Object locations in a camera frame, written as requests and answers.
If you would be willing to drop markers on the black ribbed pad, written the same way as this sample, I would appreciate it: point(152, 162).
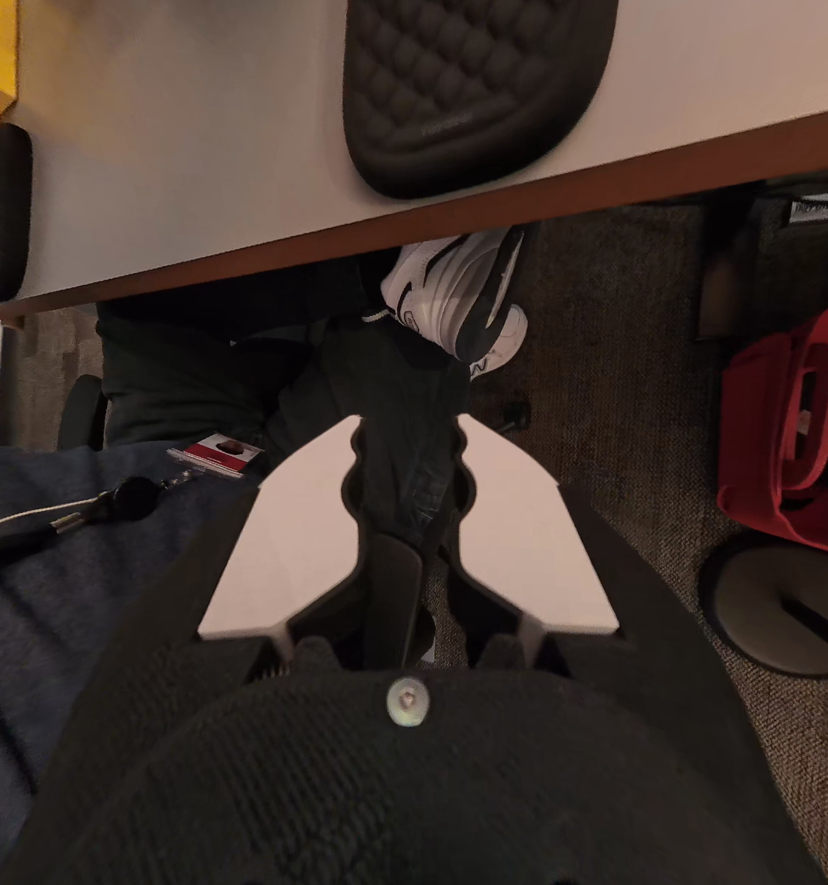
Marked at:
point(470, 83)

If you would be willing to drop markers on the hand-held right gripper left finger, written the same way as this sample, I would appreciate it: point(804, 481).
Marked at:
point(283, 553)

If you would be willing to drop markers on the white id badge card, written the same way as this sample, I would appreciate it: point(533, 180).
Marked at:
point(218, 454)

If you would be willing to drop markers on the round grey stand base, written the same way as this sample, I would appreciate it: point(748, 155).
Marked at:
point(788, 609)

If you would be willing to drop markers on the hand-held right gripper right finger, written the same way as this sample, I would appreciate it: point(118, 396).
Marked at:
point(539, 553)

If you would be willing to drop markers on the white black sneaker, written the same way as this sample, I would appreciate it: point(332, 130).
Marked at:
point(456, 297)

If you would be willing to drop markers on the grey blue cloth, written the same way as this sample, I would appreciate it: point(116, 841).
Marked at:
point(55, 636)

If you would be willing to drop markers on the red bag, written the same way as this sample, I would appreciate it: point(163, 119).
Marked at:
point(795, 429)

